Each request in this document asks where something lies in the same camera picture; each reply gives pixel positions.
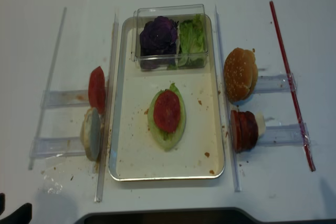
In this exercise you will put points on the red plastic rail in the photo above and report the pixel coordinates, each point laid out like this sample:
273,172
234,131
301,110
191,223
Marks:
306,147

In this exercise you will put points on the lettuce leaf on tray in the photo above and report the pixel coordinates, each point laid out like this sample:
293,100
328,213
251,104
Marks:
167,140

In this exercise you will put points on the green lettuce in container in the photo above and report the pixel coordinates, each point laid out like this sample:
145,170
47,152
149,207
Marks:
192,44

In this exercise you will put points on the metal baking tray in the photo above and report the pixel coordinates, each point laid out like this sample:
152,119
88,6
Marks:
134,154

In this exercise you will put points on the left clear long rail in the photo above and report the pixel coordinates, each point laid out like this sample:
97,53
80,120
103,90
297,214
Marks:
107,116

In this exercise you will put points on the clear plastic container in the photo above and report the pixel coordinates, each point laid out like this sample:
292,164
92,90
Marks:
176,13

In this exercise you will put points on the white cheese slice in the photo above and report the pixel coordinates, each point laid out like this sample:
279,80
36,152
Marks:
260,120

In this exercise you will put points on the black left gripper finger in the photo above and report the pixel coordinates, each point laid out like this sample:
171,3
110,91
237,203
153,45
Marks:
22,215

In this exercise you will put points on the right upper clear channel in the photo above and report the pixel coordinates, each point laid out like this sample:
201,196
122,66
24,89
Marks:
275,84

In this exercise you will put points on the left lower clear channel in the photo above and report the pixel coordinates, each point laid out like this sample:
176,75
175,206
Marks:
43,147

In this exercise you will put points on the purple cabbage leaves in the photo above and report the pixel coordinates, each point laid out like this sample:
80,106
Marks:
159,37

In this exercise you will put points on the meat patty slice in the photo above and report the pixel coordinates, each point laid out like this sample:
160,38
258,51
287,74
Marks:
253,129
236,131
245,132

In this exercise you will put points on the right lower clear channel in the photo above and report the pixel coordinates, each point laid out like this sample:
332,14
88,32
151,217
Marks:
285,135

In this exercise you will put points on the left upper clear channel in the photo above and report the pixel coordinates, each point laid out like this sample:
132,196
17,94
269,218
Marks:
62,99

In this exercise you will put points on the clear channel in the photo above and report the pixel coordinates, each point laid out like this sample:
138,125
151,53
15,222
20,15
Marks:
275,84
43,147
285,135
62,99

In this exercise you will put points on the rear bun half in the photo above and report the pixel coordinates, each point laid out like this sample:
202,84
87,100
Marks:
254,79

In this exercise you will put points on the front meat patty slice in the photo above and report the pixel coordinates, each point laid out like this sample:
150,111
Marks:
236,131

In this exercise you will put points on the dark monitor edge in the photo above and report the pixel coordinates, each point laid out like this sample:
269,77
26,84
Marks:
179,216

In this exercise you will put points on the pale bread bun half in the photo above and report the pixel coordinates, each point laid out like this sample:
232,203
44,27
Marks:
90,134

